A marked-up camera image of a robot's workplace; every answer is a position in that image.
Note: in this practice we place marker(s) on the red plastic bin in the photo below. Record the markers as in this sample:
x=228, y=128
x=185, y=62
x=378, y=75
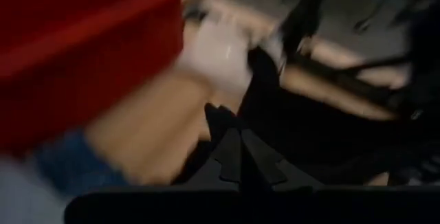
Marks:
x=68, y=45

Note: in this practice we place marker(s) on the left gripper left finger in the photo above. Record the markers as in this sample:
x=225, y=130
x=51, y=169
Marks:
x=227, y=162

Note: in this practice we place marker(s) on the light grey garment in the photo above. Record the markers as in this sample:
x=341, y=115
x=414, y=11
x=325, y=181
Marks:
x=20, y=189

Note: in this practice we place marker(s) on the blue plaid shirt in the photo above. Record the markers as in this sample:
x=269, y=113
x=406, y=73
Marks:
x=79, y=165

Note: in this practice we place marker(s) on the black knit garment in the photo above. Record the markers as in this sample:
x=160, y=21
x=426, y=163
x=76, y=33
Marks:
x=309, y=131

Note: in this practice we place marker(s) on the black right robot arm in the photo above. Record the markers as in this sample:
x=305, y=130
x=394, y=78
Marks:
x=426, y=45

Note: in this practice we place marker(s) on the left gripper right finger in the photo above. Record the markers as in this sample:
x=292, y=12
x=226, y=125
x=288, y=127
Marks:
x=264, y=169

